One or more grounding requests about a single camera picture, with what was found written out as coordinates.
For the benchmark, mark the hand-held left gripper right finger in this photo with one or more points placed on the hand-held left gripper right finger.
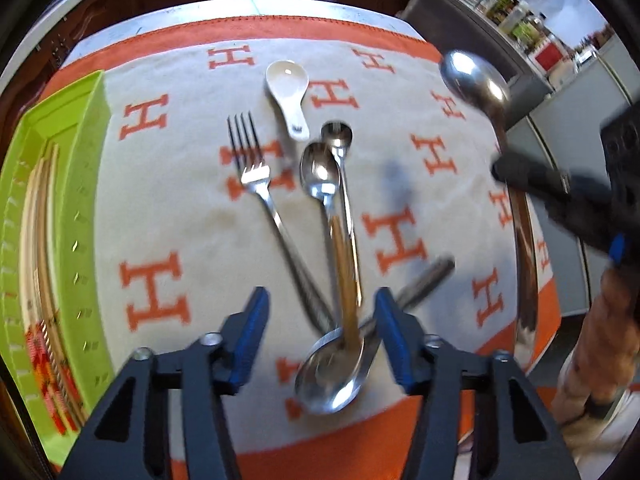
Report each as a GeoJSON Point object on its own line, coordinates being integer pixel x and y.
{"type": "Point", "coordinates": [392, 345]}

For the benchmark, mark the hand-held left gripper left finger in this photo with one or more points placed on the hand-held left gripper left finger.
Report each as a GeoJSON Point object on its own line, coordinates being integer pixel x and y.
{"type": "Point", "coordinates": [250, 340]}

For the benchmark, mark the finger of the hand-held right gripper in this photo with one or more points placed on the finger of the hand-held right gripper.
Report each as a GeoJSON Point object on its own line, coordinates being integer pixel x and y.
{"type": "Point", "coordinates": [618, 250]}
{"type": "Point", "coordinates": [530, 172]}

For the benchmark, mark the large metal serving spoon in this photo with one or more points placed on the large metal serving spoon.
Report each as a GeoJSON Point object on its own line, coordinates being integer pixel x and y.
{"type": "Point", "coordinates": [330, 380]}

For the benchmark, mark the large metal ladle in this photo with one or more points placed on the large metal ladle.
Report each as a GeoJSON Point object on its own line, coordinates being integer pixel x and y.
{"type": "Point", "coordinates": [472, 85]}

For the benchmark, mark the red striped chopstick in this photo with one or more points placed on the red striped chopstick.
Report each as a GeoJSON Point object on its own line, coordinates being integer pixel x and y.
{"type": "Point", "coordinates": [57, 390]}
{"type": "Point", "coordinates": [42, 360]}

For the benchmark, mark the brown wooden chopstick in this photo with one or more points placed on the brown wooden chopstick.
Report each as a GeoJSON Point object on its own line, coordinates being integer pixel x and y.
{"type": "Point", "coordinates": [34, 245]}
{"type": "Point", "coordinates": [39, 240]}

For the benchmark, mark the green plastic utensil tray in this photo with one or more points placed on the green plastic utensil tray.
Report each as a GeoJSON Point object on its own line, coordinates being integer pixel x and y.
{"type": "Point", "coordinates": [85, 160]}

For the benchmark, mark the person's right forearm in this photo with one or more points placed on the person's right forearm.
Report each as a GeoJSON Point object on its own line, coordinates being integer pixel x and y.
{"type": "Point", "coordinates": [600, 440]}

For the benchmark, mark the person's right hand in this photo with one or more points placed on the person's right hand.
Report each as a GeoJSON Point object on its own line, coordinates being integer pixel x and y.
{"type": "Point", "coordinates": [615, 335]}

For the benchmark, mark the light grey cabinet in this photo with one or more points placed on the light grey cabinet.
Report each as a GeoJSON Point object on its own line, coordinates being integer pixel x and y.
{"type": "Point", "coordinates": [565, 125]}

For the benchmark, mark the red container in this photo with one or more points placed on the red container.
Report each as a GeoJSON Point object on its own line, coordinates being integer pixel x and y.
{"type": "Point", "coordinates": [549, 55]}

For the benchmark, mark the orange and cream printed blanket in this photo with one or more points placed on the orange and cream printed blanket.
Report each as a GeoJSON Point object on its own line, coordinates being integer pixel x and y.
{"type": "Point", "coordinates": [175, 220]}

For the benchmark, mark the black wristband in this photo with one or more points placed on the black wristband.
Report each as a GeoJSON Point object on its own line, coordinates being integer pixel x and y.
{"type": "Point", "coordinates": [600, 406]}

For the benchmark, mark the metal fork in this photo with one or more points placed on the metal fork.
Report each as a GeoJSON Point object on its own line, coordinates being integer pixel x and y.
{"type": "Point", "coordinates": [255, 175]}

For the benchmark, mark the white ceramic spoon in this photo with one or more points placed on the white ceramic spoon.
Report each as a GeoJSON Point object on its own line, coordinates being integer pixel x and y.
{"type": "Point", "coordinates": [285, 80]}

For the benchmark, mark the light patterned tablecloth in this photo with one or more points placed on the light patterned tablecloth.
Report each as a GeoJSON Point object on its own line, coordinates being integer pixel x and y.
{"type": "Point", "coordinates": [200, 15]}

